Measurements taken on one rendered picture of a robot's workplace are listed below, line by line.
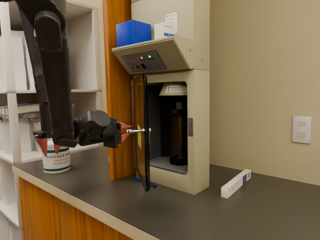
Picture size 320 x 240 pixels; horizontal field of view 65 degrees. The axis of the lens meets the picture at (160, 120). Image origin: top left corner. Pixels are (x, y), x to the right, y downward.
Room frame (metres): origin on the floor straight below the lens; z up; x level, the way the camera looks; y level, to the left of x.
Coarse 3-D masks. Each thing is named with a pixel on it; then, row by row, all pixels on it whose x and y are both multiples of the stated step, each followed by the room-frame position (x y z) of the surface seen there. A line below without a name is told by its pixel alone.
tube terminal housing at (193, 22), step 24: (144, 0) 1.07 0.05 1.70; (168, 0) 0.98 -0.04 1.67; (192, 0) 0.91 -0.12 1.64; (192, 24) 0.91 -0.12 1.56; (168, 72) 0.99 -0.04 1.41; (192, 72) 0.91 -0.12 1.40; (192, 96) 0.91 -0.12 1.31; (192, 144) 0.91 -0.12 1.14; (192, 168) 0.91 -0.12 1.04; (192, 192) 0.91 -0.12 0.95
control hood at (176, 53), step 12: (120, 48) 1.00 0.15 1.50; (132, 48) 0.96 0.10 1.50; (144, 48) 0.93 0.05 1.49; (156, 48) 0.90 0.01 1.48; (168, 48) 0.87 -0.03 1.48; (180, 48) 0.85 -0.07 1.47; (192, 48) 0.90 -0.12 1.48; (120, 60) 1.06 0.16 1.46; (168, 60) 0.91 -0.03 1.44; (180, 60) 0.88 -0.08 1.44; (192, 60) 0.90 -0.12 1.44; (132, 72) 1.08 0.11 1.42; (144, 72) 1.04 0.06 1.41
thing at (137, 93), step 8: (136, 80) 0.97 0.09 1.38; (144, 80) 0.81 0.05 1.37; (136, 88) 0.97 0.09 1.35; (144, 88) 0.81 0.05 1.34; (136, 96) 0.98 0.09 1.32; (144, 96) 0.81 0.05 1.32; (136, 104) 0.99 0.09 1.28; (144, 104) 0.81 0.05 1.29; (136, 112) 1.00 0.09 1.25; (144, 112) 0.81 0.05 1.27; (136, 120) 1.00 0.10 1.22; (144, 120) 0.81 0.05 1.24; (136, 128) 1.01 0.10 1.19; (144, 128) 0.81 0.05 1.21; (136, 136) 1.02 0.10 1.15; (144, 136) 0.81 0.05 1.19; (136, 144) 1.03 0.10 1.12; (144, 144) 0.81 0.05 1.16; (136, 152) 1.04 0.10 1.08; (144, 152) 0.82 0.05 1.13; (136, 160) 1.05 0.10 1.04; (144, 160) 0.82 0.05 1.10; (136, 168) 1.05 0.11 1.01; (144, 168) 0.83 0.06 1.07; (144, 176) 0.83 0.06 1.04; (144, 184) 0.84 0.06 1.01
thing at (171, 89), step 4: (164, 84) 1.05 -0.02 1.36; (168, 84) 1.03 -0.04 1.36; (172, 84) 1.02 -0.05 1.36; (176, 84) 1.01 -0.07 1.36; (180, 84) 1.01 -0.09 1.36; (184, 84) 1.01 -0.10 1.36; (164, 88) 1.04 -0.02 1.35; (168, 88) 1.02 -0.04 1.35; (172, 88) 1.01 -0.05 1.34; (176, 88) 1.00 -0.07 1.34; (180, 88) 1.00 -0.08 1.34; (184, 88) 1.00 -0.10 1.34; (160, 92) 1.06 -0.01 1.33; (164, 92) 1.03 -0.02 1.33; (168, 92) 1.01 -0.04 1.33; (172, 92) 1.00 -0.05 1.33; (176, 92) 0.99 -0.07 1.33; (180, 92) 0.99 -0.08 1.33; (184, 92) 0.99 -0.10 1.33
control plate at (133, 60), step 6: (132, 54) 0.98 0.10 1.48; (138, 54) 0.97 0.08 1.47; (144, 54) 0.95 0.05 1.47; (150, 54) 0.93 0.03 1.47; (156, 54) 0.92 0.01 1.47; (126, 60) 1.03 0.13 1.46; (132, 60) 1.01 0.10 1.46; (138, 60) 1.00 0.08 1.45; (144, 60) 0.98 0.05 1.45; (150, 60) 0.96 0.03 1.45; (156, 60) 0.94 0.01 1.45; (132, 66) 1.04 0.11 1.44; (150, 66) 0.99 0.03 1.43; (156, 66) 0.97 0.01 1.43; (162, 66) 0.95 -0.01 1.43
